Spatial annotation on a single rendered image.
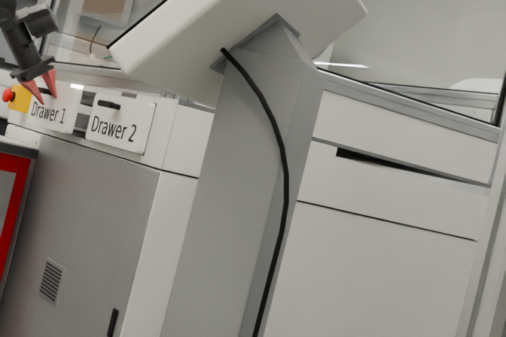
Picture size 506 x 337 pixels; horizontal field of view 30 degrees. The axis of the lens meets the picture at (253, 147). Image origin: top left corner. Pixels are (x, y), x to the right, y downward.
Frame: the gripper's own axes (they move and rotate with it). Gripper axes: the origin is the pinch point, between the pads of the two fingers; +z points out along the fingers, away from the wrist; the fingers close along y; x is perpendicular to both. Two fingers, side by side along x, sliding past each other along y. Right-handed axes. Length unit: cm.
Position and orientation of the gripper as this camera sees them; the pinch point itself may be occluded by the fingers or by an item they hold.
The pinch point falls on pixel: (47, 98)
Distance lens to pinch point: 235.5
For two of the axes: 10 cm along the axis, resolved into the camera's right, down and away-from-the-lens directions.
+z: 3.6, 8.6, 3.5
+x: -5.3, -1.2, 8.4
